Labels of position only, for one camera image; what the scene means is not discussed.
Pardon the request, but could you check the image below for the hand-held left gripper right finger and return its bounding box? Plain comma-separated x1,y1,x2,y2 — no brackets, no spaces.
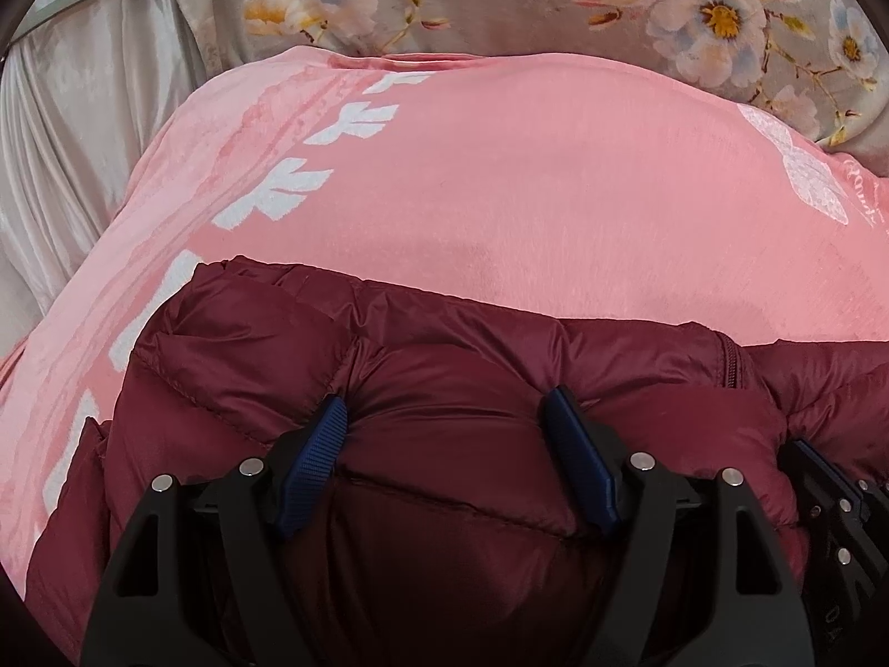
543,387,813,667

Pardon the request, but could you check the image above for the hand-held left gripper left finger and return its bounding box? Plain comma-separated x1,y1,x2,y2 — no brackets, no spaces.
79,396,348,667

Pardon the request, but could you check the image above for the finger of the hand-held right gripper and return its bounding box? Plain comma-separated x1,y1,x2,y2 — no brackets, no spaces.
778,439,889,571

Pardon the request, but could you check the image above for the maroon puffer jacket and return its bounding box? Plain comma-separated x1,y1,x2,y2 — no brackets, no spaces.
24,256,889,667

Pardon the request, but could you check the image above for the pink printed blanket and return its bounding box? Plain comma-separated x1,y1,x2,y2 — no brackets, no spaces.
0,45,889,661

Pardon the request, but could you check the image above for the white satin curtain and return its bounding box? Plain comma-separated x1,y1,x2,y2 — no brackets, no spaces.
0,0,237,355

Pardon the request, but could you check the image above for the grey floral cloth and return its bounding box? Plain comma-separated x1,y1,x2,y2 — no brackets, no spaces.
158,0,889,162

